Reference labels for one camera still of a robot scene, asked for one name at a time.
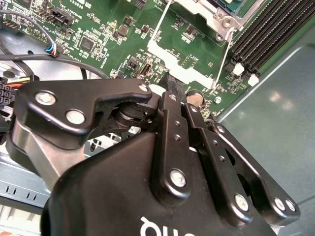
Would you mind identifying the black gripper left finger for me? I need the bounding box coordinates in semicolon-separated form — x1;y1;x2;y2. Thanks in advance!
6;70;194;207

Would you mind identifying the metal socket cover frame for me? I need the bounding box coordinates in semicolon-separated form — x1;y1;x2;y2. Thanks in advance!
147;0;244;89

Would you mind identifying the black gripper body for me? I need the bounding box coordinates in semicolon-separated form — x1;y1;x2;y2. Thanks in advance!
40;132;278;236

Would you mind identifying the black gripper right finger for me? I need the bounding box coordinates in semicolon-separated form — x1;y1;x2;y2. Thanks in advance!
176;80;301;227

